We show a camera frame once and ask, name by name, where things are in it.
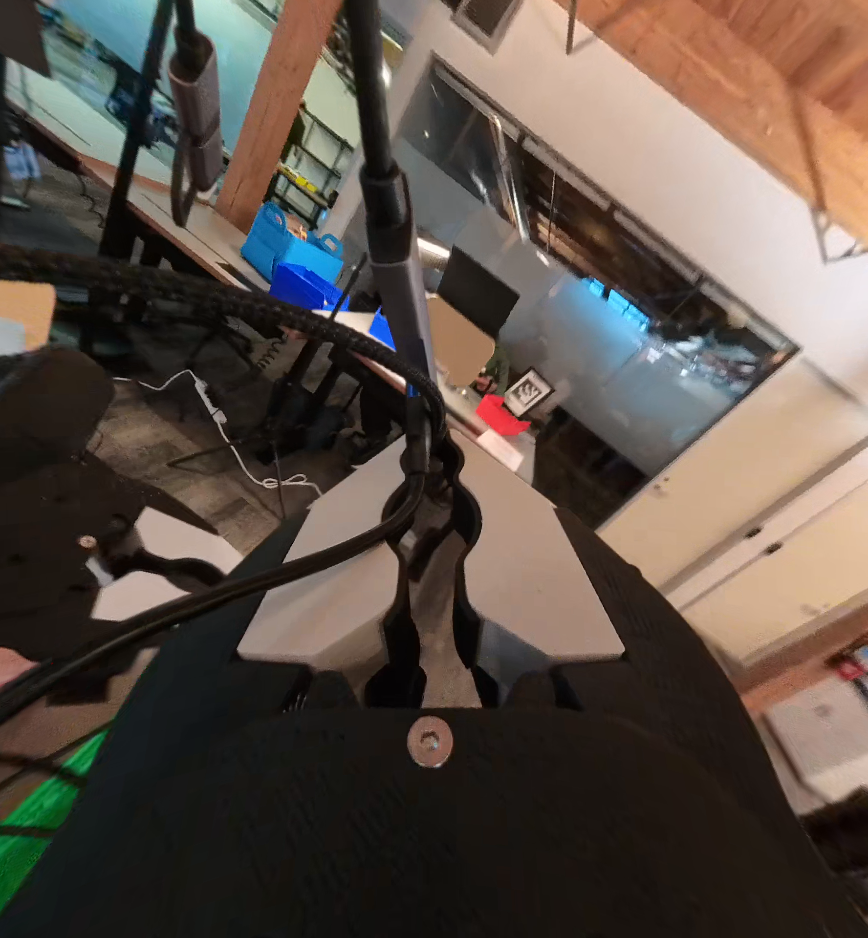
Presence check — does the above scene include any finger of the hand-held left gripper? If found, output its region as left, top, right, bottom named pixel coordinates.
left=122, top=508, right=246, bottom=583
left=91, top=564, right=218, bottom=624

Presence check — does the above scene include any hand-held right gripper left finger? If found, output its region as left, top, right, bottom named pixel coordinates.
left=238, top=432, right=429, bottom=710

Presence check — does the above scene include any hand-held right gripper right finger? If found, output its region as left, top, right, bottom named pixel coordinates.
left=434, top=428, right=626, bottom=710

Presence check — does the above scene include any smooth black cable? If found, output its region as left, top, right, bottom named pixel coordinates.
left=0, top=469, right=431, bottom=748

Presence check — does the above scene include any black braided usb-c cable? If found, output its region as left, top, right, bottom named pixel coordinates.
left=0, top=238, right=450, bottom=477

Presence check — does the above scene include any green plastic bin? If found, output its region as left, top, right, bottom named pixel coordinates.
left=0, top=725, right=109, bottom=938

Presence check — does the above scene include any grey usb hub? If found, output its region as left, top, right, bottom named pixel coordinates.
left=359, top=165, right=441, bottom=400

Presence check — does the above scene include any grey usb adapter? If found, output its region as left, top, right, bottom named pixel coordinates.
left=166, top=33, right=226, bottom=195

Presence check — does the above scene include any small red plastic bin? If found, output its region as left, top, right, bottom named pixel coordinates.
left=476, top=394, right=532, bottom=437

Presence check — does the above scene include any framed black white tag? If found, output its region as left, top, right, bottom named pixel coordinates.
left=506, top=366, right=554, bottom=419

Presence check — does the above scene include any white cabinet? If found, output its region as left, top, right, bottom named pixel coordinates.
left=595, top=359, right=868, bottom=661

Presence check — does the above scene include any dark blue plastic bin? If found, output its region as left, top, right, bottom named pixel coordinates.
left=269, top=262, right=348, bottom=312

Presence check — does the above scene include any black monitor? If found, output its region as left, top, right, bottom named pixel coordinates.
left=436, top=245, right=521, bottom=338

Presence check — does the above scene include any light blue plastic bin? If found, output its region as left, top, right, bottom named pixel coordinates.
left=241, top=203, right=345, bottom=283

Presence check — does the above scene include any black stand pole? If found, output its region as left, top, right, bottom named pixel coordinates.
left=99, top=0, right=178, bottom=254

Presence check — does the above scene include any long white top table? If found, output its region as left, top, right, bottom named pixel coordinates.
left=0, top=37, right=274, bottom=290

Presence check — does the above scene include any metal shelf rack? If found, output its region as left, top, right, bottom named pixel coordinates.
left=273, top=110, right=354, bottom=221

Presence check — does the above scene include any white power cable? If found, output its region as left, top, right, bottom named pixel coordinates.
left=139, top=370, right=323, bottom=498

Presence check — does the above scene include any large wall window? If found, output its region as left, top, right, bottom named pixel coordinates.
left=397, top=55, right=802, bottom=477

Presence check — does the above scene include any wooden post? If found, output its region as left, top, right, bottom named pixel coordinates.
left=214, top=0, right=343, bottom=232

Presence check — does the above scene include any thick black hub cable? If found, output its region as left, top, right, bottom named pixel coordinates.
left=342, top=0, right=398, bottom=177

